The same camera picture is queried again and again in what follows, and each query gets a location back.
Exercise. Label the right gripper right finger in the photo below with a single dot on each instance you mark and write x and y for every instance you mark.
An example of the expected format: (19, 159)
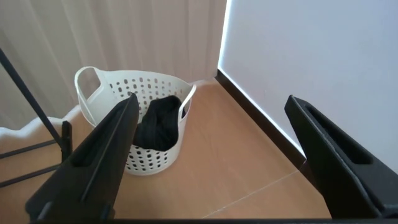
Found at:
(342, 177)

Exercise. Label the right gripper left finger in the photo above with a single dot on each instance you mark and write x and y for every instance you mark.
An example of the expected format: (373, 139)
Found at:
(77, 180)

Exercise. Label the black garment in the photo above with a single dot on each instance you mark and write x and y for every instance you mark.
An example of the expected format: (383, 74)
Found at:
(158, 127)

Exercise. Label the white laundry basket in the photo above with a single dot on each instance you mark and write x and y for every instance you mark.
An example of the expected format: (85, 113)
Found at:
(149, 161)

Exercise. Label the black clothes rack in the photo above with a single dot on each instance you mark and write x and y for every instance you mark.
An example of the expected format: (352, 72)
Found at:
(28, 93)

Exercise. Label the beige curtain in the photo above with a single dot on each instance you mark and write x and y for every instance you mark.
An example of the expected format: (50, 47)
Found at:
(124, 34)

